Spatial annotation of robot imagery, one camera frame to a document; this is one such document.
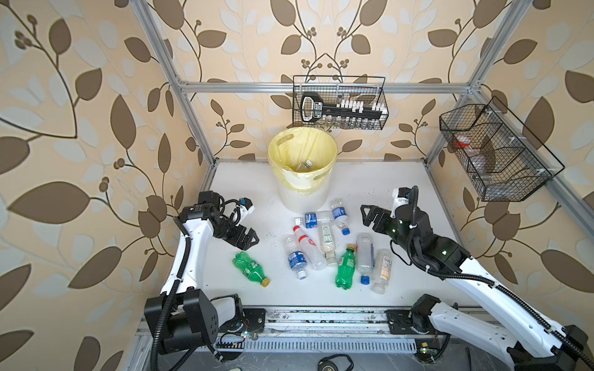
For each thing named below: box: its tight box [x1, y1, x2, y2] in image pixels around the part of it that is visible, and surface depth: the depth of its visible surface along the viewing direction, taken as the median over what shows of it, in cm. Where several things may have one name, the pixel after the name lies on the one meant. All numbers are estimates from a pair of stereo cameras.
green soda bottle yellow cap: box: [232, 251, 271, 288], surface depth 83 cm
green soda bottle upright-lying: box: [335, 244, 356, 290], surface depth 84 cm
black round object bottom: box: [317, 353, 355, 371], surface depth 67 cm
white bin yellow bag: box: [267, 126, 338, 215], surface depth 95 cm
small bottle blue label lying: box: [294, 211, 335, 229], surface depth 96 cm
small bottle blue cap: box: [330, 197, 351, 236], surface depth 98 cm
